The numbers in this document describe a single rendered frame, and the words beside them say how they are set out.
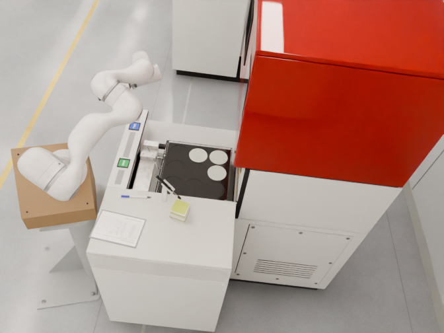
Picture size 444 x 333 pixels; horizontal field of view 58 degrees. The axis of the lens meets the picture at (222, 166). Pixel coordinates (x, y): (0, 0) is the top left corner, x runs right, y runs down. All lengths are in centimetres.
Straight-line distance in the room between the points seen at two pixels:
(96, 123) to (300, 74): 76
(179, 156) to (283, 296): 123
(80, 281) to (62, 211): 92
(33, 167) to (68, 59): 287
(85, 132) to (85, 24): 333
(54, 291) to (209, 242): 132
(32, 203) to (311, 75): 133
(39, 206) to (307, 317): 176
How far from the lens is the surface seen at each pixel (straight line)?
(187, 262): 176
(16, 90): 411
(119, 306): 236
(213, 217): 187
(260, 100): 144
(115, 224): 186
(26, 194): 201
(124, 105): 160
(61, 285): 284
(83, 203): 198
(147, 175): 211
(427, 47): 159
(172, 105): 376
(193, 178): 207
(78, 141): 157
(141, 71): 165
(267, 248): 232
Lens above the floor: 256
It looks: 51 degrees down
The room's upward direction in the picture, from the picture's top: 9 degrees clockwise
